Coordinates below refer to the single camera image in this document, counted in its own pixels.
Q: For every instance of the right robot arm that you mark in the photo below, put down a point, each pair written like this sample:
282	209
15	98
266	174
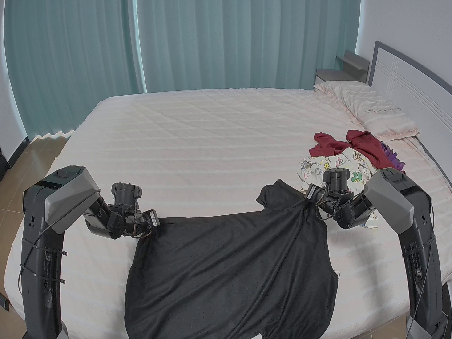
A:
392	200

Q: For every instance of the grey bedside table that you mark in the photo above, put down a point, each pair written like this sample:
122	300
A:
339	72

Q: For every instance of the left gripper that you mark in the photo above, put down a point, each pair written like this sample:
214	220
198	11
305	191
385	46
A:
148	223

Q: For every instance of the purple garment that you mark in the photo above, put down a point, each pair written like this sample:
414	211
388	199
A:
395	155

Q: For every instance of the blue-green curtain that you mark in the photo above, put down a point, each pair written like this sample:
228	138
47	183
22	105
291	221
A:
247	30
70	55

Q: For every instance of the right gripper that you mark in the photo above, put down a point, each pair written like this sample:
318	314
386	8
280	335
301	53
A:
317	196

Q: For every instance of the black T-shirt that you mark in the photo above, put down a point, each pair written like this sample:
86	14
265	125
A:
229	270

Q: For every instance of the bed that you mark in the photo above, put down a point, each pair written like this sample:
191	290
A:
197	143

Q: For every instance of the white printed pyjama top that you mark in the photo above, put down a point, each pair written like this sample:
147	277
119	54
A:
317	166

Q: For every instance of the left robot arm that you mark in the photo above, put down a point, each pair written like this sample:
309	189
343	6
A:
67	196

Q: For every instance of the dark red garment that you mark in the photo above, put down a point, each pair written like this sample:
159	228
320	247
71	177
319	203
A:
370	147

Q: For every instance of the cream pillow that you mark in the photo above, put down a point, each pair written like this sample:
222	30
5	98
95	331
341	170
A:
367	106

